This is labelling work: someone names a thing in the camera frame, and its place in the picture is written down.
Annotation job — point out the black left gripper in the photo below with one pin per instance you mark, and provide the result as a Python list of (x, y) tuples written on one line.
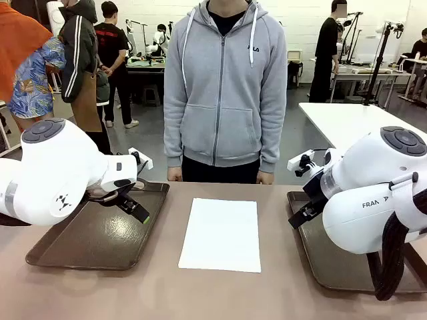
[(123, 185)]

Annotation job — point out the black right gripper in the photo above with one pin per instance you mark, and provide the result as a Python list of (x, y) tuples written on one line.
[(315, 188)]

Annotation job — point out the white A4 paper sheet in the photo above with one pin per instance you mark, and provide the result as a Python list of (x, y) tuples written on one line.
[(220, 233)]

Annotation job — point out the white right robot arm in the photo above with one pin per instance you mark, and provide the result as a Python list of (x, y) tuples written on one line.
[(367, 186)]

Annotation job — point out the person's right forearm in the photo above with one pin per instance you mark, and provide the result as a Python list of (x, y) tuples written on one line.
[(173, 140)]

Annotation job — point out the white cylindrical robot link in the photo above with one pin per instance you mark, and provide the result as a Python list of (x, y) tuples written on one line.
[(55, 15)]

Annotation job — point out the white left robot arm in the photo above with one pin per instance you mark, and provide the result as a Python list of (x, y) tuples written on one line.
[(50, 166)]

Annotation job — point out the person's left forearm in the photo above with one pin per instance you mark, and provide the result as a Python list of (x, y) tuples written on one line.
[(272, 143)]

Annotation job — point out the person's right hand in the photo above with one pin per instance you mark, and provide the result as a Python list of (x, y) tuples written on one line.
[(175, 174)]

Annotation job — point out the person's left hand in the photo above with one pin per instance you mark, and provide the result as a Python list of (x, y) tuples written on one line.
[(266, 177)]

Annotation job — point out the brown plastic serving tray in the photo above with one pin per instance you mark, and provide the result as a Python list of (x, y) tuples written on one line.
[(333, 263), (100, 240)]

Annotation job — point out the black stool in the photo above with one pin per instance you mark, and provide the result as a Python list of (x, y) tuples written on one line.
[(151, 95)]

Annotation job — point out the person in grey hoodie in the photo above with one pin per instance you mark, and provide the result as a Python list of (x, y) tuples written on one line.
[(223, 100)]

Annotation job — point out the dark workbench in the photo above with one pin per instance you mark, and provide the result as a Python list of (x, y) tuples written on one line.
[(143, 65)]

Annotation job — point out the grey workbench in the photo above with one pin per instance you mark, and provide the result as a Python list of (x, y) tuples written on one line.
[(367, 71)]

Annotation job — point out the black tripod pole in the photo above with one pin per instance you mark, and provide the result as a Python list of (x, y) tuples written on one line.
[(377, 73)]

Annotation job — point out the beige box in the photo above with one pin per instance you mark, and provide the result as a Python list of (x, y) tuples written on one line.
[(294, 56)]

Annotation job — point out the person in all black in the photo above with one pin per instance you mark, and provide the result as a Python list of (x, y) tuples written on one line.
[(325, 50)]

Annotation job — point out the person in black red-print shirt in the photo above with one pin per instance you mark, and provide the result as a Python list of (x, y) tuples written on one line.
[(110, 43)]

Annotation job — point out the person in striped dark jacket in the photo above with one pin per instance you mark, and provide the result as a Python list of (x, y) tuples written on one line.
[(76, 50)]

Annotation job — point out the small white background robot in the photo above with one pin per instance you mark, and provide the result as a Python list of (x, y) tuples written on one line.
[(160, 36)]

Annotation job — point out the black metal stand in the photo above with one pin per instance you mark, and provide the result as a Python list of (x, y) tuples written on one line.
[(352, 36)]

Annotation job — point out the white side desk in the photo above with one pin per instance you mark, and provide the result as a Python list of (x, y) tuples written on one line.
[(417, 61)]

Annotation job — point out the person in orange top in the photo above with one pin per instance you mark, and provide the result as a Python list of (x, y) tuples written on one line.
[(16, 50)]

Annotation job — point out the seated person in black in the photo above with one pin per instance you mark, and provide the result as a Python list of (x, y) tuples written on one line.
[(421, 50)]

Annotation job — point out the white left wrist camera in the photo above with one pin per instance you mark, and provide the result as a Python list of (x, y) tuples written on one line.
[(144, 160)]

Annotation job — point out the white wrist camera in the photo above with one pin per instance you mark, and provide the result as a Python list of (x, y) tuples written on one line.
[(144, 160), (300, 160)]

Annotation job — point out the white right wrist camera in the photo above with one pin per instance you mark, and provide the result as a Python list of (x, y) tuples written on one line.
[(300, 160)]

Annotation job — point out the white camera on tripod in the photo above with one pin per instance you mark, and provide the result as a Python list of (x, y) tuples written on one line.
[(388, 28)]

